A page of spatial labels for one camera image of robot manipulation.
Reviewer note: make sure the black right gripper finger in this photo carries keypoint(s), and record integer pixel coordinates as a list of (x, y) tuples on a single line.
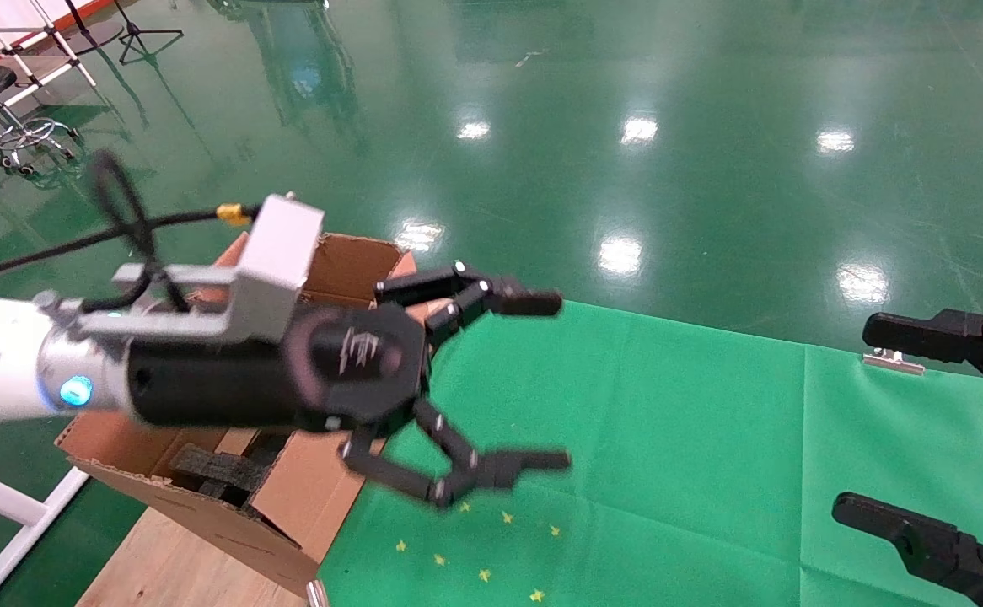
[(938, 550), (947, 337)]

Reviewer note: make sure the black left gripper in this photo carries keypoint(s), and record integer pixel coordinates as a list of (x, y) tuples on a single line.
[(331, 371)]

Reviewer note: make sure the small cardboard box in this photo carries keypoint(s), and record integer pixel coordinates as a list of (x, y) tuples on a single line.
[(352, 265)]

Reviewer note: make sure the large open cardboard carton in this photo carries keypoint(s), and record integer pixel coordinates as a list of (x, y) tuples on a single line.
[(306, 506)]

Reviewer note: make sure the silver metal cloth clip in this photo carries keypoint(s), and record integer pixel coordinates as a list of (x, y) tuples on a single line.
[(317, 594), (894, 362)]

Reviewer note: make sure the green table cloth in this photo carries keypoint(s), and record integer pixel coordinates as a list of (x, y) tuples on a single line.
[(711, 464)]

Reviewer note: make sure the black foam block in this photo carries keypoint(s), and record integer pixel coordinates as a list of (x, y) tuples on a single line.
[(217, 468)]

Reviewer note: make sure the light wooden table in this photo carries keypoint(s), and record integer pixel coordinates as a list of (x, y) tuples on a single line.
[(163, 573)]

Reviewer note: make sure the black tripod stand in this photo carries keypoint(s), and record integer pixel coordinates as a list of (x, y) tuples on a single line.
[(133, 38)]

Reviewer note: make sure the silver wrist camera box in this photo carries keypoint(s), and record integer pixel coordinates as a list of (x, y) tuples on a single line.
[(281, 244)]

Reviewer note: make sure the white tube frame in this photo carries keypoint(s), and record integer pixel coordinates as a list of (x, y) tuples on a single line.
[(2, 502)]

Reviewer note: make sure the white metal rack frame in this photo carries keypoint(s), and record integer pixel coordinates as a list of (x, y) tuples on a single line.
[(57, 38)]

